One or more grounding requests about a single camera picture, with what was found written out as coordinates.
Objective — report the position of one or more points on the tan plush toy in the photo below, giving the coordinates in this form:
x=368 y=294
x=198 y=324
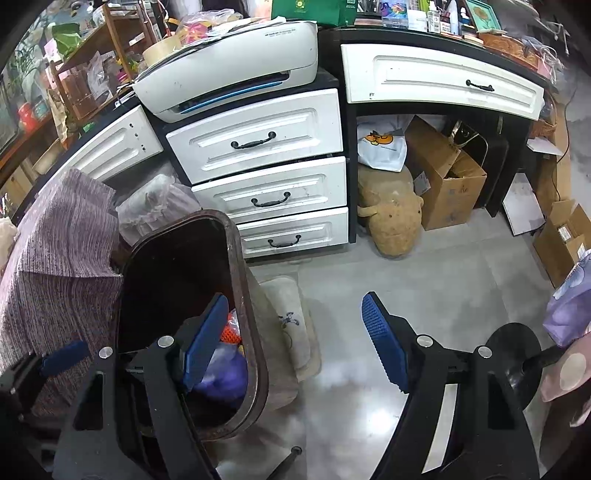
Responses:
x=392 y=217

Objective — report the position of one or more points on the wooden shelf rack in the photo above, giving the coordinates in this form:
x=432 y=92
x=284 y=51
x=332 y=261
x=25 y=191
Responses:
x=124 y=27

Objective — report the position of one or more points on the clear plastic bag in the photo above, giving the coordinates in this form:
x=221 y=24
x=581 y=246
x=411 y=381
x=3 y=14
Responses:
x=152 y=203

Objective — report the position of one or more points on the white printer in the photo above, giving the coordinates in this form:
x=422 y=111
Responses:
x=231 y=60

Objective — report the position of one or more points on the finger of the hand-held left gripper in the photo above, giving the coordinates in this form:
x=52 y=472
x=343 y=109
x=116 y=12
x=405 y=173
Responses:
x=64 y=357

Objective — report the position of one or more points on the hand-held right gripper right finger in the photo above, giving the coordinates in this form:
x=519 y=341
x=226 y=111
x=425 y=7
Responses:
x=383 y=341

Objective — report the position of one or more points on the beige tape roll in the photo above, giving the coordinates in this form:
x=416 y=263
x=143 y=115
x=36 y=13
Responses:
x=161 y=50

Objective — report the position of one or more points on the green framed picture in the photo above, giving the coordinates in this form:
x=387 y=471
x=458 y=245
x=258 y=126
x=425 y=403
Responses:
x=480 y=14

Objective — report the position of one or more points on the brown plastic trash bin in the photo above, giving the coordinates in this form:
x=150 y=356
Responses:
x=175 y=267

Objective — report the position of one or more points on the purple plastic bag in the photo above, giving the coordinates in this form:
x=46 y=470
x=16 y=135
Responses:
x=226 y=374

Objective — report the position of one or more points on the white bag with orange print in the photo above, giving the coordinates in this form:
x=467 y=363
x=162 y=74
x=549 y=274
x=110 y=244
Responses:
x=383 y=152

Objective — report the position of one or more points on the purple striped tablecloth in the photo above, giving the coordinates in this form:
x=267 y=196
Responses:
x=60 y=258

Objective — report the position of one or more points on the open cardboard box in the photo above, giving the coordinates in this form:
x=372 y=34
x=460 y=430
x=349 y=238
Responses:
x=443 y=194

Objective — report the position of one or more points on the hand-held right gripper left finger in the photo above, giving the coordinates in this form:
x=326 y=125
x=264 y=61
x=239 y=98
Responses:
x=205 y=346

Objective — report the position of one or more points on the wide white drawer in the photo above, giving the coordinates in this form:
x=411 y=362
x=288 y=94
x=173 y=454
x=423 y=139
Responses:
x=438 y=74

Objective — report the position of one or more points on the green paper bag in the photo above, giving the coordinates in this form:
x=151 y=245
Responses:
x=314 y=11

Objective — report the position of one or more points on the white flat board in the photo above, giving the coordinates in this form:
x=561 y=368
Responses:
x=521 y=207

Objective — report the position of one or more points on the small cardboard box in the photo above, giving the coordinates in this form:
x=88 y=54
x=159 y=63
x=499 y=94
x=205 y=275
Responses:
x=558 y=235

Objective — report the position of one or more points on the beige floor mat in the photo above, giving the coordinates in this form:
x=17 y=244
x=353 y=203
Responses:
x=295 y=295

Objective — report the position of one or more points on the orange foam fruit net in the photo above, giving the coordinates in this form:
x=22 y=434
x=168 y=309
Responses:
x=231 y=334

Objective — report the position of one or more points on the clear bag of colourful items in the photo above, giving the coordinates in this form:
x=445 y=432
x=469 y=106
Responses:
x=207 y=25

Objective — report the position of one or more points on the person's floral clothing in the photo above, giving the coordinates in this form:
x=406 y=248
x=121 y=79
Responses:
x=568 y=300

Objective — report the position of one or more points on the black stool base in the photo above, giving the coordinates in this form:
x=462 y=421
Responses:
x=512 y=350

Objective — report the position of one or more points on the brown woven box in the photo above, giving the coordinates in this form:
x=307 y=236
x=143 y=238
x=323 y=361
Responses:
x=510 y=50

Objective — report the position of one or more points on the stack of white papers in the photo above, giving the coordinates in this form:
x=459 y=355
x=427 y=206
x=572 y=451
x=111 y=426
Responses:
x=249 y=26

